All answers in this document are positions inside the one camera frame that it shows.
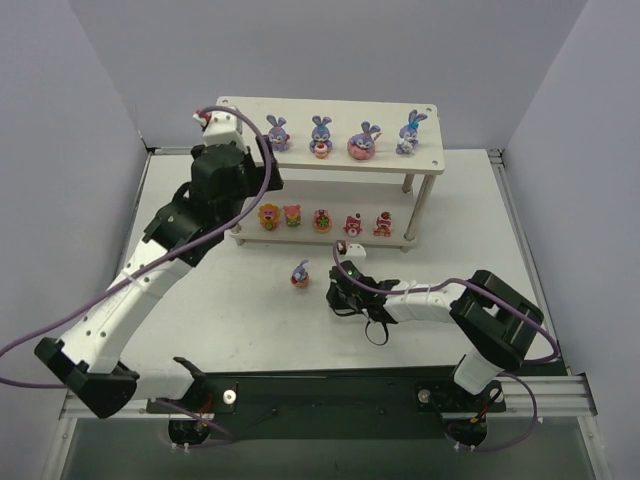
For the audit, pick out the red white bear toy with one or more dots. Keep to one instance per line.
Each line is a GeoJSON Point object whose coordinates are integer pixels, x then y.
{"type": "Point", "coordinates": [353, 225]}

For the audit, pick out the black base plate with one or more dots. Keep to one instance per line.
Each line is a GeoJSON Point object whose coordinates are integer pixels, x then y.
{"type": "Point", "coordinates": [357, 404]}

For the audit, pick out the purple bunny blue ears toy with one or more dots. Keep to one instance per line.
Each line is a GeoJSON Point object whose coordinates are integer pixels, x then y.
{"type": "Point", "coordinates": [408, 134]}

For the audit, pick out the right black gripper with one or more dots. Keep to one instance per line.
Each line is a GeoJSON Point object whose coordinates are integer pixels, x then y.
{"type": "Point", "coordinates": [338, 295]}

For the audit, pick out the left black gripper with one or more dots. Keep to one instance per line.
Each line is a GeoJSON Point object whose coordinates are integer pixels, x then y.
{"type": "Point", "coordinates": [261, 167]}

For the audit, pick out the orange lion toy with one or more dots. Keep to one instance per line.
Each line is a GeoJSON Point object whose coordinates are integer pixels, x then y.
{"type": "Point", "coordinates": [269, 216]}

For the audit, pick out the purple bunny pink cake toy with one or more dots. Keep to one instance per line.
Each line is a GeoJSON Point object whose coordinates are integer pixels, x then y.
{"type": "Point", "coordinates": [362, 146]}

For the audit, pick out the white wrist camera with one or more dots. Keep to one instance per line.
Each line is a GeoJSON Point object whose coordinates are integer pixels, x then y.
{"type": "Point", "coordinates": [351, 250]}
{"type": "Point", "coordinates": [220, 128]}

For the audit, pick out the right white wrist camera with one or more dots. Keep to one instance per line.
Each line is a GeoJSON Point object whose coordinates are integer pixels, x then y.
{"type": "Point", "coordinates": [351, 250]}

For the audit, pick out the red white strawberry toy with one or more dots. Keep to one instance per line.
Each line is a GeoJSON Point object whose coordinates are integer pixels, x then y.
{"type": "Point", "coordinates": [383, 224]}

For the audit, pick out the pink bear burger toy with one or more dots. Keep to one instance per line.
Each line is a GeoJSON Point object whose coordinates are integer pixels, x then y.
{"type": "Point", "coordinates": [292, 215]}

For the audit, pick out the purple bunny with ball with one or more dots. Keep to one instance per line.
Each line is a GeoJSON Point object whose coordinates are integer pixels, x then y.
{"type": "Point", "coordinates": [321, 144]}

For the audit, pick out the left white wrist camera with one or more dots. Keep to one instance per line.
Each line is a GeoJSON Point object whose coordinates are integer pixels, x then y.
{"type": "Point", "coordinates": [220, 128]}

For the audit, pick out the aluminium frame rail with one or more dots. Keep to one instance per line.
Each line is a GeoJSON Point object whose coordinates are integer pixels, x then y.
{"type": "Point", "coordinates": [556, 396]}

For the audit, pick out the pink bear clover toy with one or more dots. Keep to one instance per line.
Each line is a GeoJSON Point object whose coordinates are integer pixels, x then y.
{"type": "Point", "coordinates": [322, 221]}

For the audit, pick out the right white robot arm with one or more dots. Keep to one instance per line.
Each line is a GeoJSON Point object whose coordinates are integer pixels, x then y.
{"type": "Point", "coordinates": [499, 323]}

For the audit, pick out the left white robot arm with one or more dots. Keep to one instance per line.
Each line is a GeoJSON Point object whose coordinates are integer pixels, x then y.
{"type": "Point", "coordinates": [87, 357]}

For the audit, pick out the wooden two-tier shelf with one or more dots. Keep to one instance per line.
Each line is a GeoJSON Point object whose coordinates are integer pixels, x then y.
{"type": "Point", "coordinates": [337, 183]}

